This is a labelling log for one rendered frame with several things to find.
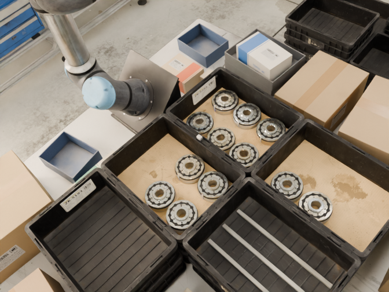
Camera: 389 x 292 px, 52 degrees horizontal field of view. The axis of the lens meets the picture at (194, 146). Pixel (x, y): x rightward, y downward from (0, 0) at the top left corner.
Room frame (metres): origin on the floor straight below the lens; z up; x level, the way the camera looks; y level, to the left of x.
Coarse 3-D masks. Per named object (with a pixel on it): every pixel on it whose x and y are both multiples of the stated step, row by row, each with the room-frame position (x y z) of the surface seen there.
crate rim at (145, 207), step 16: (144, 128) 0.89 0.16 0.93; (128, 144) 0.83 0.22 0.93; (224, 160) 0.68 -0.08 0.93; (112, 176) 0.72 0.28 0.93; (240, 176) 0.62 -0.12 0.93; (128, 192) 0.64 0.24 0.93; (224, 192) 0.57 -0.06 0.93; (144, 208) 0.58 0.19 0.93; (208, 208) 0.53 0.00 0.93; (160, 224) 0.51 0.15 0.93; (192, 224) 0.49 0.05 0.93
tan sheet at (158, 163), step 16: (160, 144) 0.88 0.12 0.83; (176, 144) 0.86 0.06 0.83; (144, 160) 0.82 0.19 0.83; (160, 160) 0.80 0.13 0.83; (176, 160) 0.79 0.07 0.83; (128, 176) 0.77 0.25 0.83; (144, 176) 0.75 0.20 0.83; (160, 176) 0.74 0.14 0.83; (176, 176) 0.73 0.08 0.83; (144, 192) 0.69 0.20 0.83; (176, 192) 0.66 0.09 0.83; (192, 192) 0.65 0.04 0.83
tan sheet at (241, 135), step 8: (208, 104) 1.02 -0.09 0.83; (192, 112) 0.99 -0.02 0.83; (208, 112) 0.98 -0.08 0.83; (184, 120) 0.97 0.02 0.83; (216, 120) 0.93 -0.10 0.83; (224, 120) 0.93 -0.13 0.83; (232, 120) 0.92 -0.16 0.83; (232, 128) 0.88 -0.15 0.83; (240, 136) 0.84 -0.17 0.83; (248, 136) 0.83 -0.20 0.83; (256, 144) 0.79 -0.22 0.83; (264, 152) 0.75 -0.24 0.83
